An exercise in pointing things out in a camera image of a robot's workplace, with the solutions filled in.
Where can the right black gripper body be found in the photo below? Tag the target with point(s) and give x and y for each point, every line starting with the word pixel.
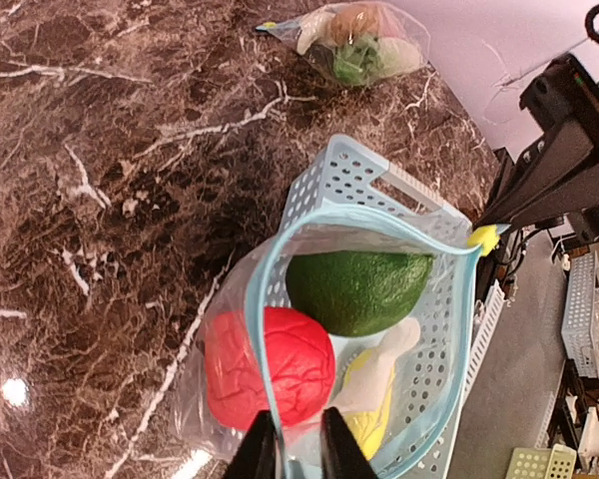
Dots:
pixel 564 91

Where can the background blue basket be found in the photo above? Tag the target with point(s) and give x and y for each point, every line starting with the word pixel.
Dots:
pixel 579 312

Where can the red raspberry toy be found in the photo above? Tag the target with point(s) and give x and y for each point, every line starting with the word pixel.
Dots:
pixel 301 368

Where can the green cucumber toy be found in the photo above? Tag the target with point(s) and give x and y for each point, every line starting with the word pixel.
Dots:
pixel 357 63

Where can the pale green basket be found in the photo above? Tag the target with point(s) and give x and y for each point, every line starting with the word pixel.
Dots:
pixel 557 462

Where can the white mushroom toy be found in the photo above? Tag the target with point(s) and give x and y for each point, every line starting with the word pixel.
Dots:
pixel 314 28

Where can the light blue plastic basket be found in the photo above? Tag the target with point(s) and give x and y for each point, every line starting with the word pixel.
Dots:
pixel 364 248

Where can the clear zip bag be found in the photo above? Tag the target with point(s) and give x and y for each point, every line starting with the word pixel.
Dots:
pixel 246 291
pixel 403 42

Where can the yellow corn toy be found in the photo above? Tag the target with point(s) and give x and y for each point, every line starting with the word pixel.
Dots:
pixel 368 426

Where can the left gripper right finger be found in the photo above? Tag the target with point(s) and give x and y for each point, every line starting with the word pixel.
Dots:
pixel 340 456

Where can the green round fruit toy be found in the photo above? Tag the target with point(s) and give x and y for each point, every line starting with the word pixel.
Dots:
pixel 357 293

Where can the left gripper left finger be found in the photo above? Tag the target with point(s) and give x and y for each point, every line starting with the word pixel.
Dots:
pixel 256 457

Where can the brown potato toy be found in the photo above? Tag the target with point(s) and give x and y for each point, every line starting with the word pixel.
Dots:
pixel 354 21

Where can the clear zip top bag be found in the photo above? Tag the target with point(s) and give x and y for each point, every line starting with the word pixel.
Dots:
pixel 403 42

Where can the grey slotted cable duct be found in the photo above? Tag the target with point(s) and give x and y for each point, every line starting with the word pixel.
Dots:
pixel 485 321

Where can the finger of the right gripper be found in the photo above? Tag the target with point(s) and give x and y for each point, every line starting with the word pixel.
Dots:
pixel 566 152
pixel 577 199

